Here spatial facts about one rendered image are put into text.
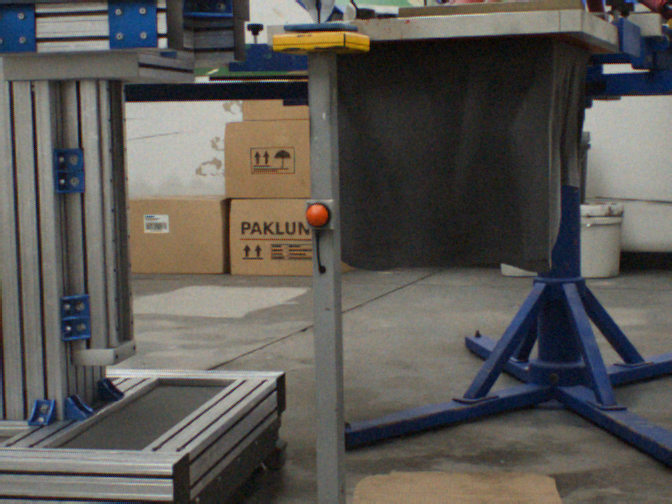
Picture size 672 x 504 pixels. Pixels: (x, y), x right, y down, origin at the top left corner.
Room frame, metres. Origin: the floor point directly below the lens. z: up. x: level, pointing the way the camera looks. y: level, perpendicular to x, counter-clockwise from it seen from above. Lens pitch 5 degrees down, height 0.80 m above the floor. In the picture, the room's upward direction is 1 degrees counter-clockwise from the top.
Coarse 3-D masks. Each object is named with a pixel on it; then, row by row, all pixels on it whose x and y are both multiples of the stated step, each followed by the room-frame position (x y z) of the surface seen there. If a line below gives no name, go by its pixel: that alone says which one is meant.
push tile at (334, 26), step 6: (294, 24) 2.19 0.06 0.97; (300, 24) 2.18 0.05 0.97; (306, 24) 2.18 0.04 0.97; (312, 24) 2.18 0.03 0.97; (318, 24) 2.17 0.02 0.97; (324, 24) 2.17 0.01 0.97; (330, 24) 2.16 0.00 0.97; (336, 24) 2.16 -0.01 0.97; (342, 24) 2.17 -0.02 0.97; (348, 24) 2.21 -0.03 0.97; (288, 30) 2.19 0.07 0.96; (294, 30) 2.19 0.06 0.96; (300, 30) 2.20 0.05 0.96; (306, 30) 2.20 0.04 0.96; (312, 30) 2.20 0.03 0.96; (318, 30) 2.20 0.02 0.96; (324, 30) 2.21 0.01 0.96; (330, 30) 2.21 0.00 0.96; (336, 30) 2.21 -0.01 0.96; (342, 30) 2.21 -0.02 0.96; (348, 30) 2.22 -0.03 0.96; (354, 30) 2.24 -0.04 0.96
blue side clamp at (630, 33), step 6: (618, 18) 2.70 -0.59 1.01; (624, 18) 2.71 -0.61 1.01; (612, 24) 2.71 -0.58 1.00; (618, 24) 2.70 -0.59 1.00; (624, 24) 2.71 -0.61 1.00; (630, 24) 2.81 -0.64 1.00; (618, 30) 2.70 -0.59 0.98; (624, 30) 2.71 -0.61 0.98; (630, 30) 2.81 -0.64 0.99; (636, 30) 2.91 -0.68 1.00; (618, 36) 2.70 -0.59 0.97; (624, 36) 2.71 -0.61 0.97; (630, 36) 2.81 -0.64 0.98; (636, 36) 2.91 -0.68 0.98; (618, 42) 2.70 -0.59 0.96; (624, 42) 2.71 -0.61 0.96; (630, 42) 2.81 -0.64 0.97; (636, 42) 2.91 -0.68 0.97; (618, 48) 2.70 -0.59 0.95; (624, 48) 2.71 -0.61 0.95; (630, 48) 2.81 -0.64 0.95; (636, 48) 2.91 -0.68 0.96; (630, 54) 2.82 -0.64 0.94; (636, 54) 2.91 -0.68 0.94
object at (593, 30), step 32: (288, 32) 2.43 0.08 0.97; (352, 32) 2.39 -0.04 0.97; (384, 32) 2.37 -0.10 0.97; (416, 32) 2.35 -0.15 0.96; (448, 32) 2.33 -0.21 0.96; (480, 32) 2.31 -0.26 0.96; (512, 32) 2.29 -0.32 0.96; (544, 32) 2.27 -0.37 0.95; (576, 32) 2.27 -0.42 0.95; (608, 32) 2.57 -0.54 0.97
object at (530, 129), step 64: (384, 64) 2.46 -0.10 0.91; (448, 64) 2.42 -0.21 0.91; (512, 64) 2.38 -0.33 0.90; (384, 128) 2.46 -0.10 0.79; (448, 128) 2.43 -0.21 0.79; (512, 128) 2.39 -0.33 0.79; (384, 192) 2.48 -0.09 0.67; (448, 192) 2.43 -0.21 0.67; (512, 192) 2.40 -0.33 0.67; (384, 256) 2.48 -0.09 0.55; (448, 256) 2.43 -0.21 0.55; (512, 256) 2.40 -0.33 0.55
